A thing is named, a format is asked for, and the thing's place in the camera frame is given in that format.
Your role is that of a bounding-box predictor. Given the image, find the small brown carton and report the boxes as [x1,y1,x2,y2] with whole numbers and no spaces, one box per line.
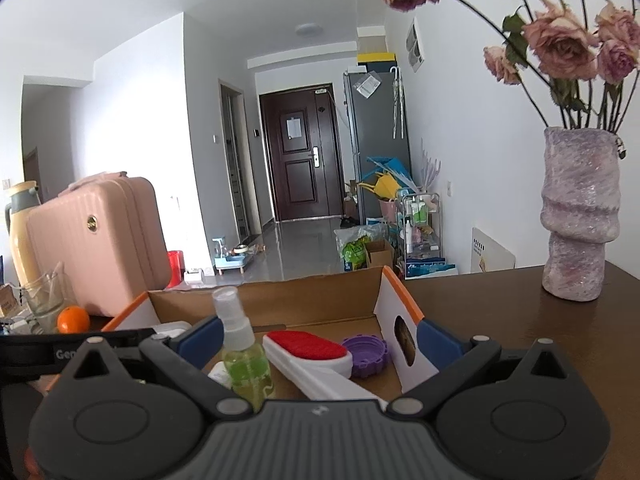
[0,284,23,317]

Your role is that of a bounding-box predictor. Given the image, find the red bag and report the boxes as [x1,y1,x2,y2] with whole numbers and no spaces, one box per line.
[167,250,185,288]

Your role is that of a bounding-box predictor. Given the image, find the green spray bottle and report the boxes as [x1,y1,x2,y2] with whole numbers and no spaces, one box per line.
[212,287,276,411]

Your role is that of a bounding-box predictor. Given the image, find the dark brown entry door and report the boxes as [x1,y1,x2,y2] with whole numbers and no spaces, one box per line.
[259,85,346,223]

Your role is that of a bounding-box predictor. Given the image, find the clear plastic document bag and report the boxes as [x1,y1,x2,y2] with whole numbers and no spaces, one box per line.
[354,74,383,98]

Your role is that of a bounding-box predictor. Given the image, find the brown room door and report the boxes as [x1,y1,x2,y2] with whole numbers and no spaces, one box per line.
[22,147,41,191]

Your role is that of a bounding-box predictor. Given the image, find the grey refrigerator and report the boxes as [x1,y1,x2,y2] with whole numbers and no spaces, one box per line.
[342,69,412,226]

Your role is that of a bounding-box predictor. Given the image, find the yellow plastic stool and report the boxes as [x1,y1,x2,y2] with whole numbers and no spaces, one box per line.
[356,172,396,200]

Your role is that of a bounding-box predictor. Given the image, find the dried pink rose bouquet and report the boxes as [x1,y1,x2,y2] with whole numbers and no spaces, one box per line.
[372,0,640,131]

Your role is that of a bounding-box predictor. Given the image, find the pink hard suitcase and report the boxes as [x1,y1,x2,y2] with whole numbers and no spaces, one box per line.
[26,172,172,317]

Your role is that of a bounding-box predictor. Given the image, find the red white lint brush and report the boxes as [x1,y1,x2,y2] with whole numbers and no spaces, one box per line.
[262,330,388,403]

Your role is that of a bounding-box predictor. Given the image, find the white decorative branches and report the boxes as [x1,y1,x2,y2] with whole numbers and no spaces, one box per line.
[420,140,443,193]

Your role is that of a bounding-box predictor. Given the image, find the green snack bag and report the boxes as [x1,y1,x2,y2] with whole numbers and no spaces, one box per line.
[341,237,371,272]

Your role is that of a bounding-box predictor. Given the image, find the yellow thermos jug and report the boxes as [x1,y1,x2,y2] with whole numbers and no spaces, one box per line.
[4,181,43,288]

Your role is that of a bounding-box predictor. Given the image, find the yellow box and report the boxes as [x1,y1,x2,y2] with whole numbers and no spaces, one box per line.
[356,51,397,73]

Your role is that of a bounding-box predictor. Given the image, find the white board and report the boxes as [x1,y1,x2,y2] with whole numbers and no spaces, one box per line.
[471,226,516,275]

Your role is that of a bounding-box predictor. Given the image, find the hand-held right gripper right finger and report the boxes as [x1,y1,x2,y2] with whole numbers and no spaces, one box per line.
[387,317,573,418]

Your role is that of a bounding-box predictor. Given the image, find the metal rack cart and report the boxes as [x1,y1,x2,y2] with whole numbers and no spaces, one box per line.
[395,192,442,256]

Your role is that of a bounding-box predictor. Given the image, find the orange fruit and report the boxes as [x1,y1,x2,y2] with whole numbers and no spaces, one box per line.
[56,306,91,335]

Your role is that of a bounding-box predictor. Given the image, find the purple round lid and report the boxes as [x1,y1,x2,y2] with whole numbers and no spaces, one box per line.
[341,335,392,380]

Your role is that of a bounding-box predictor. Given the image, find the brown cardboard carton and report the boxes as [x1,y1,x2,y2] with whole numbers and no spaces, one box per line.
[365,239,396,272]

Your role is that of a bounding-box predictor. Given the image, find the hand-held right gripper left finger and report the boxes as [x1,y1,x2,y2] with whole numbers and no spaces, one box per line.
[59,316,255,421]

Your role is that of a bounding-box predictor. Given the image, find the grey interior door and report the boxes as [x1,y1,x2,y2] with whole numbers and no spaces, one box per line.
[220,80,251,243]

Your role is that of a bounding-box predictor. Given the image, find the purple textured vase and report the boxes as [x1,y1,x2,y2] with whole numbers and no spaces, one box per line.
[540,126,621,302]

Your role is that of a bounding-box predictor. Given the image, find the white wall panel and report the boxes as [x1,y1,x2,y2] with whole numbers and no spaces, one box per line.
[406,16,426,71]

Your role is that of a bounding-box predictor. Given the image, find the clear hanging umbrella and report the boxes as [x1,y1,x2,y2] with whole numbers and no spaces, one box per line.
[390,65,406,140]

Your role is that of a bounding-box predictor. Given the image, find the clear glass jug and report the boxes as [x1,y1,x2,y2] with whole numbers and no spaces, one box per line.
[20,260,68,333]

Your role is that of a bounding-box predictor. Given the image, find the red cardboard box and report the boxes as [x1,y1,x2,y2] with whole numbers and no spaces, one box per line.
[45,266,441,403]

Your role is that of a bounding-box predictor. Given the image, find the blue white carton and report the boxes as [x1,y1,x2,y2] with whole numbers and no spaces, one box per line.
[402,256,458,279]

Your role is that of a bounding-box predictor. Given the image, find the blue plastic stool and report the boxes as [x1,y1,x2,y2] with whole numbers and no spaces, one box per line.
[366,156,415,188]

